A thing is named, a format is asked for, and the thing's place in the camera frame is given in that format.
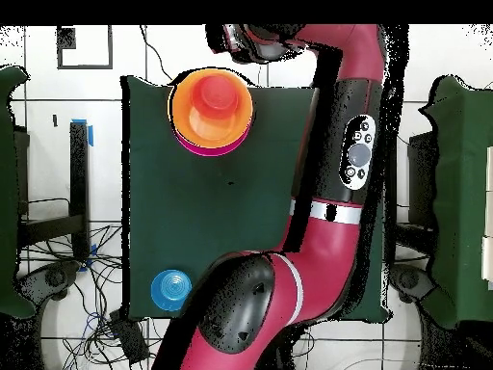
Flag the small orange bowl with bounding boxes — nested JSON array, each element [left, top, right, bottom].
[[191, 74, 241, 121]]

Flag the large orange bowl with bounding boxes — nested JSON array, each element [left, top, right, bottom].
[[168, 68, 254, 150]]

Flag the large pink bowl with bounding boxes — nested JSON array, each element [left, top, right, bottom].
[[174, 126, 252, 158]]

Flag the dark green tablecloth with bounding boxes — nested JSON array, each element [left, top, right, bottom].
[[120, 74, 398, 323]]

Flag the blue floor tape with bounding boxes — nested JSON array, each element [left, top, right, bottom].
[[70, 118, 94, 147]]

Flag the black metal stand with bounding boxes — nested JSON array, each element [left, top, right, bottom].
[[392, 128, 438, 257], [14, 120, 91, 263]]

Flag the small blue bowl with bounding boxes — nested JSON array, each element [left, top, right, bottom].
[[150, 268, 194, 312]]

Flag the green cloth side table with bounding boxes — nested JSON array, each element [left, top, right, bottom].
[[418, 73, 493, 330], [0, 64, 38, 321]]

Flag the black power strip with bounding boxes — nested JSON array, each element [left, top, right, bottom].
[[108, 307, 150, 366]]

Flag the black square floor frame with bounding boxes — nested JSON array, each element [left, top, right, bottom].
[[56, 24, 115, 71]]

